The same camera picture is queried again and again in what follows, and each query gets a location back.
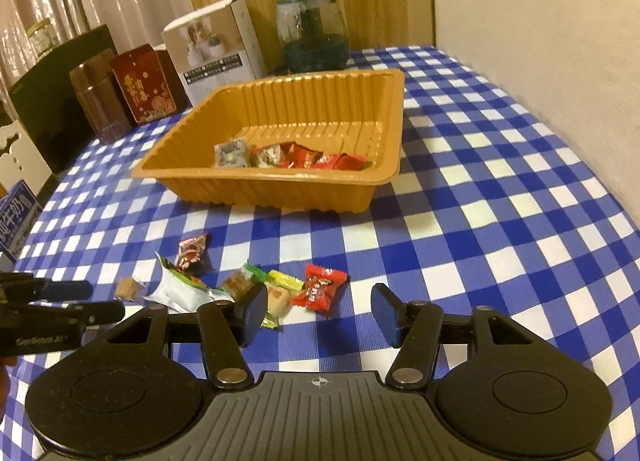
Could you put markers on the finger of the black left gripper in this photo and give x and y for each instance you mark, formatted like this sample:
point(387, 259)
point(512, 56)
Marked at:
point(25, 287)
point(14, 315)

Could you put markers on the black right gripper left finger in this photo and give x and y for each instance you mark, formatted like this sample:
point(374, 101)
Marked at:
point(227, 327)

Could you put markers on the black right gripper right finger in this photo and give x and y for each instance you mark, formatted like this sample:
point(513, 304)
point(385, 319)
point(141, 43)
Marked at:
point(413, 328)

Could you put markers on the green brown candy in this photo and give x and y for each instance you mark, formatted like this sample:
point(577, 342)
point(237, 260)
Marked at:
point(242, 280)

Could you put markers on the brown cube candy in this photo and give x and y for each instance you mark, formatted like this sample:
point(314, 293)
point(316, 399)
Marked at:
point(128, 290)

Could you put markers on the white green snack bag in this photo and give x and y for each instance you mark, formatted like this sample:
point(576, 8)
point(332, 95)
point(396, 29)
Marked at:
point(181, 293)

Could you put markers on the yellow candy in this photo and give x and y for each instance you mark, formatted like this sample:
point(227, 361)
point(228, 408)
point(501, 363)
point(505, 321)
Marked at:
point(281, 289)

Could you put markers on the dark red chocolate candy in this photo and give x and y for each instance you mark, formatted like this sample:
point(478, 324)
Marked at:
point(192, 255)

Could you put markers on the grey white snack packet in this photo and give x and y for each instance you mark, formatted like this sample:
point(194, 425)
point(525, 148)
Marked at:
point(233, 153)

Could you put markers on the person's left hand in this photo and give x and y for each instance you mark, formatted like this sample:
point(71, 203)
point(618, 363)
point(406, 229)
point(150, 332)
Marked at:
point(5, 382)

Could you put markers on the blue milk carton box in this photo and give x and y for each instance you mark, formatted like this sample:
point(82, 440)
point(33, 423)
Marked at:
point(19, 210)

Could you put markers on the white chair back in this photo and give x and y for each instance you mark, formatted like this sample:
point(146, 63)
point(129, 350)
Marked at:
point(21, 160)

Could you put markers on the blue white checkered tablecloth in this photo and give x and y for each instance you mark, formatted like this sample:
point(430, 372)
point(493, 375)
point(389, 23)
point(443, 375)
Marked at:
point(489, 208)

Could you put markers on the red white candy in tray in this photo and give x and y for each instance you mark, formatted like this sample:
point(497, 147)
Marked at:
point(267, 157)

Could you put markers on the red flat candy packet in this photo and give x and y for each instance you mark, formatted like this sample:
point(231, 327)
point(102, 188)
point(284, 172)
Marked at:
point(342, 161)

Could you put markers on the black monitor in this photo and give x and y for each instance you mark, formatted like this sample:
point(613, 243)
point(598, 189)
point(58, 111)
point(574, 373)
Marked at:
point(46, 102)

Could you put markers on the orange plastic tray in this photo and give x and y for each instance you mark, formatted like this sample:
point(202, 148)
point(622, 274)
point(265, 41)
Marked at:
point(354, 112)

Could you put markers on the brown metal tin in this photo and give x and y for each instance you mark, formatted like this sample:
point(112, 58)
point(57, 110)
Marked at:
point(101, 99)

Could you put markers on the red chinese gift box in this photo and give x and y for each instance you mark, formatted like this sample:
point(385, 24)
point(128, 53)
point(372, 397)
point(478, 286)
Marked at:
point(149, 83)

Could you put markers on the glass jar on shelf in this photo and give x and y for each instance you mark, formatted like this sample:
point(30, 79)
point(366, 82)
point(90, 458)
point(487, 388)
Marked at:
point(43, 38)

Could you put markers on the white humidifier box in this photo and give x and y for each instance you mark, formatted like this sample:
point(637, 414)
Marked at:
point(214, 46)

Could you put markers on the green glass jar humidifier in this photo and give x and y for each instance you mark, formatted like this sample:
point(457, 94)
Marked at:
point(312, 34)

